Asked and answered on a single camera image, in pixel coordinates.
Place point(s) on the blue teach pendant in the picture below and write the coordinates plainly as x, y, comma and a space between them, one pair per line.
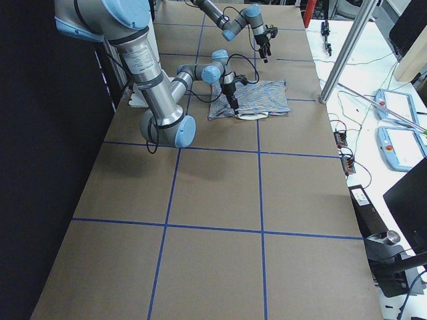
400, 103
401, 148

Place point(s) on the upper small circuit board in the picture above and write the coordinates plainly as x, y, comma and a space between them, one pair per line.
340, 139

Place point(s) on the lower blue teach pendant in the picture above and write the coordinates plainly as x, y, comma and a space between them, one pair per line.
401, 148

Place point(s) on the red cylinder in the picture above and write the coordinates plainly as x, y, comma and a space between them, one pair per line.
308, 13

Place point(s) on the metal rod green tip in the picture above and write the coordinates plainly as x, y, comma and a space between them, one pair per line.
385, 109

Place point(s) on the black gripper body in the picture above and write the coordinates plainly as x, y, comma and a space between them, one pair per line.
261, 41
229, 88

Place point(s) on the small circuit board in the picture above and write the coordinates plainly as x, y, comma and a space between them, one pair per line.
340, 139
348, 164

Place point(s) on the lower small circuit board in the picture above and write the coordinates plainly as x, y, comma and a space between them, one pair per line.
348, 164

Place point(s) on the black monitor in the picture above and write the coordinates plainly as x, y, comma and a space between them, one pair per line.
406, 201

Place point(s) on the black box with label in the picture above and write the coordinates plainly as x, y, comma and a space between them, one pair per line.
368, 218

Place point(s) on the upper blue teach pendant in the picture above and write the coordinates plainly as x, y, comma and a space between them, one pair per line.
400, 103

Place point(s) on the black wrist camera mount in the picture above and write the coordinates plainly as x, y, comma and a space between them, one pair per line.
271, 31
241, 79

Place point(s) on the aluminium frame post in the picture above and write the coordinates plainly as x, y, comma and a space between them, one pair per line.
352, 38

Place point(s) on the black stand with metal knob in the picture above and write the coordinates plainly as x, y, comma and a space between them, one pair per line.
395, 271

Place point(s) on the striped polo shirt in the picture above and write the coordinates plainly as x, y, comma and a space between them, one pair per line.
255, 101

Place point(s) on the black selfie stick tool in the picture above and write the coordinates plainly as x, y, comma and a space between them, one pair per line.
325, 32

